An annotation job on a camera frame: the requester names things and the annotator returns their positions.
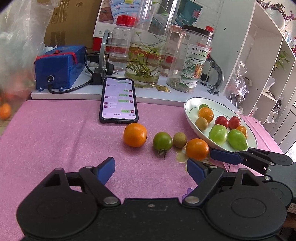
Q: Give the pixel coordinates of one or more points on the wall poster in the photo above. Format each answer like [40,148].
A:
[106,14]

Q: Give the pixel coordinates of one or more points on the large red crab apple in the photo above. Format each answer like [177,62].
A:
[234,122]

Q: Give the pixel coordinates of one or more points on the black smartphone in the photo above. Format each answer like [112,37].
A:
[119,99]

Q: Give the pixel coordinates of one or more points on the bagged orange mandarin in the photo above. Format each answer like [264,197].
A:
[4,111]

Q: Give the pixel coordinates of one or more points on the labelled jar with black lid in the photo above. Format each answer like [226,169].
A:
[192,64]

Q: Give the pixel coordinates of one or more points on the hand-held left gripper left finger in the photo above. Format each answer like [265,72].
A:
[105,169]

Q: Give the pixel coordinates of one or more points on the cardboard box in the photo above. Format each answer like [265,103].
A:
[69,20]

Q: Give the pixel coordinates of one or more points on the round large green jujube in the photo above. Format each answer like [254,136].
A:
[218,132]

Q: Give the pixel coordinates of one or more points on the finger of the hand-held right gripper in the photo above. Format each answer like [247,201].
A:
[224,155]

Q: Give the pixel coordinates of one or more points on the large orange mandarin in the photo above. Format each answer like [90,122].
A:
[205,115]

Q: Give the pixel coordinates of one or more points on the small red crab apple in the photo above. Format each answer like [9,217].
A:
[221,121]

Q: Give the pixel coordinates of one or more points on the clear plastic jar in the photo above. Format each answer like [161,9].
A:
[172,51]

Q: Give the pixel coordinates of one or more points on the brownish green longan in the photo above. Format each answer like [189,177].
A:
[180,139]

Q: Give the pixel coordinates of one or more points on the small green lime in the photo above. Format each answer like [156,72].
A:
[203,106]

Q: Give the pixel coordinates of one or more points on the white plate with dark rim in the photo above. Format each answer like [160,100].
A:
[192,111]

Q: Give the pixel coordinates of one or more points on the small gold label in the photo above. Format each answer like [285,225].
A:
[163,88]

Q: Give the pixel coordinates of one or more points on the purple plant in white pot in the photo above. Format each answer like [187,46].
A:
[275,16]

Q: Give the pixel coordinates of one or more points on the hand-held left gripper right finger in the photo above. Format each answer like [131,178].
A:
[196,170]

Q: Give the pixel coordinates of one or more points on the pink floral tablecloth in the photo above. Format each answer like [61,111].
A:
[57,139]

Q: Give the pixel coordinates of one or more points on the green potted plant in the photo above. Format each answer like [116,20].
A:
[281,59]

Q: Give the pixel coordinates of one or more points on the crumpled clear plastic bag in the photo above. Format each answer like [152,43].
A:
[239,81]

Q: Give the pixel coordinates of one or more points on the grey clamp bracket with knob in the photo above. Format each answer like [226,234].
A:
[103,51]

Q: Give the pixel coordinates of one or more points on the elongated large green jujube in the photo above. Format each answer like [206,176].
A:
[237,139]

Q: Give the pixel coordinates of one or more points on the blue power supply box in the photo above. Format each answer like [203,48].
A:
[57,67]

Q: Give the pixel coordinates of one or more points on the white raised board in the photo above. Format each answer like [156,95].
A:
[81,96]

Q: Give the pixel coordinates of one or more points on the clear bottle with red cap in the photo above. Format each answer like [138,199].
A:
[120,46]

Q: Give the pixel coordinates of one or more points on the small green tomato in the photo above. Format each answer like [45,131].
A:
[162,141]

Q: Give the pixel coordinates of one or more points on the glass vase with water plant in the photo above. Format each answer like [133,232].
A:
[148,58]

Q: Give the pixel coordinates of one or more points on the white shelf unit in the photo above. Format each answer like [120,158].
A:
[254,46]

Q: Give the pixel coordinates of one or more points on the tan longan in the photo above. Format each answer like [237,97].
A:
[201,123]

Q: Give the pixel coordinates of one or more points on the red label soda bottle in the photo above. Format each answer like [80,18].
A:
[209,29]

